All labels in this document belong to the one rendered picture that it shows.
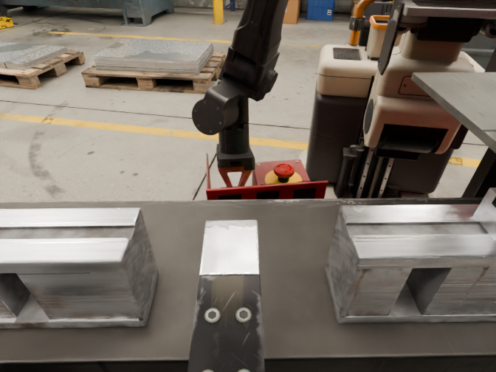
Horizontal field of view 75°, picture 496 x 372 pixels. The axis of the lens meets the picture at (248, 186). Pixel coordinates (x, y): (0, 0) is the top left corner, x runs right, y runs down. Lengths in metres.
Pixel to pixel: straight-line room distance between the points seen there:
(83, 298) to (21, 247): 0.06
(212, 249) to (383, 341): 0.19
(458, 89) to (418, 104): 0.48
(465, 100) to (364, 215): 0.23
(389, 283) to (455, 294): 0.06
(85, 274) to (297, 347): 0.19
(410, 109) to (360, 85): 0.31
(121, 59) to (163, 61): 0.40
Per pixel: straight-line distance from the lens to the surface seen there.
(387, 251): 0.27
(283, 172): 0.60
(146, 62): 3.24
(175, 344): 0.32
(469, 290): 0.34
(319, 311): 0.34
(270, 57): 0.54
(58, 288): 0.31
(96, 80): 3.43
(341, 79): 1.22
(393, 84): 0.97
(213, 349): 0.17
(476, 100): 0.49
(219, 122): 0.50
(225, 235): 0.21
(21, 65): 3.83
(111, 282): 0.29
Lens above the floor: 1.16
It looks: 38 degrees down
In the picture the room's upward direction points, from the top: straight up
